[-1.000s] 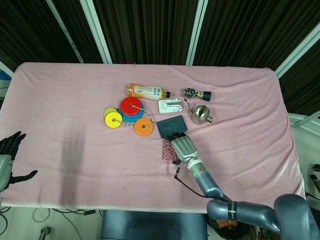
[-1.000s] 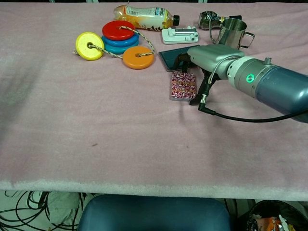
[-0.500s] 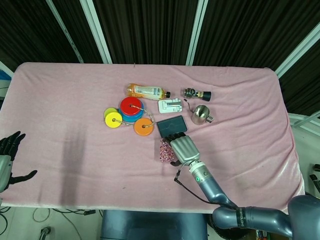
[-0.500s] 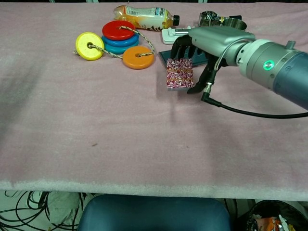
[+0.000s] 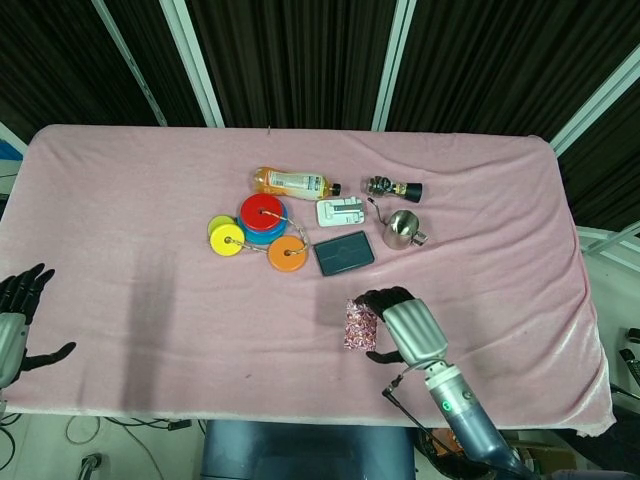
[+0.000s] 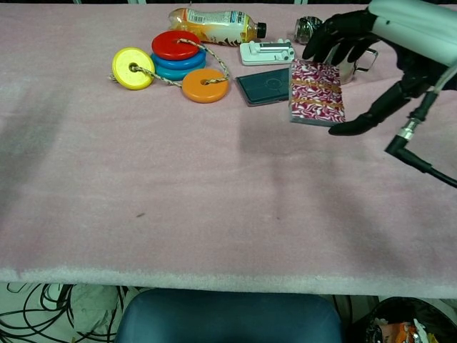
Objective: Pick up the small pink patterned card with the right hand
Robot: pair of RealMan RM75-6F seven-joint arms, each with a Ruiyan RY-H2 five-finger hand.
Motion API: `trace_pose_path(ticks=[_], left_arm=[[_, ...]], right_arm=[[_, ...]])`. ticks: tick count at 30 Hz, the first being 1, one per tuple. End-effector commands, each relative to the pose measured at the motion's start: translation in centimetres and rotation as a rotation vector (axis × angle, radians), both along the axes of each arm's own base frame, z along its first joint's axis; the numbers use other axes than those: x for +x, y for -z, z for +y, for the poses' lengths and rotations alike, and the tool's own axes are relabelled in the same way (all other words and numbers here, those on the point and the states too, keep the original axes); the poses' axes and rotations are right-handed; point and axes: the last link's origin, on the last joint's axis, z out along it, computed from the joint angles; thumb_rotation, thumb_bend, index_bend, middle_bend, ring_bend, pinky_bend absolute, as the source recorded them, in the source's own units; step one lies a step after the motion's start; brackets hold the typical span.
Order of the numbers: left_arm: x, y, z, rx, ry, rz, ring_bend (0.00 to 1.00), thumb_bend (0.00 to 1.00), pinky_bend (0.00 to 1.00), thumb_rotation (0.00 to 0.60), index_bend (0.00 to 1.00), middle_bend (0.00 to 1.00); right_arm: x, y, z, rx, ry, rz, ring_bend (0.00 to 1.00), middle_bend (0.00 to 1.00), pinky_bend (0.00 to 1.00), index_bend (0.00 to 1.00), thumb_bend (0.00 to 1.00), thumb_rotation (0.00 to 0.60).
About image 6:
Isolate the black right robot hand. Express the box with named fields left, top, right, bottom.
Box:
left=301, top=8, right=453, bottom=136

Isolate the red patterned card box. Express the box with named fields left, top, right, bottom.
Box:
left=287, top=59, right=348, bottom=128

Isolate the stainless steel milk pitcher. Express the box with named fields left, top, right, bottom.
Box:
left=326, top=45, right=379, bottom=86

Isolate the dark green flat case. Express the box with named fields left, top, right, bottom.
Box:
left=234, top=67, right=291, bottom=107

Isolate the orange juice plastic bottle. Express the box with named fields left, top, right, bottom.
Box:
left=168, top=7, right=268, bottom=47

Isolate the orange toy disc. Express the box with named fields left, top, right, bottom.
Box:
left=181, top=68, right=230, bottom=104

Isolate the blue toy disc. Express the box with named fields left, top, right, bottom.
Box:
left=150, top=49, right=208, bottom=71

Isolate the red toy disc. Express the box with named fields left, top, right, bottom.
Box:
left=151, top=30, right=201, bottom=61

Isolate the teal toy disc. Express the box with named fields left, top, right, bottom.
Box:
left=153, top=59, right=207, bottom=82

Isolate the yellow toy disc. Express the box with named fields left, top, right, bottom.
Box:
left=111, top=46, right=156, bottom=91

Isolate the pink fleece table cloth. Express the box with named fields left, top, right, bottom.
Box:
left=0, top=3, right=457, bottom=299

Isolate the black trash bag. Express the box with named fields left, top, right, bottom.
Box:
left=356, top=296, right=457, bottom=343

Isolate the blue chair seat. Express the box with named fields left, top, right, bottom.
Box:
left=114, top=288, right=346, bottom=343

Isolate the black arm cable with connector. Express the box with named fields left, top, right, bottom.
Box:
left=384, top=63, right=457, bottom=188

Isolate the braided toy rope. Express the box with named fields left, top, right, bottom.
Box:
left=108, top=38, right=231, bottom=88

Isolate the black cables bundle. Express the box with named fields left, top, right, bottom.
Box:
left=0, top=282, right=126, bottom=343

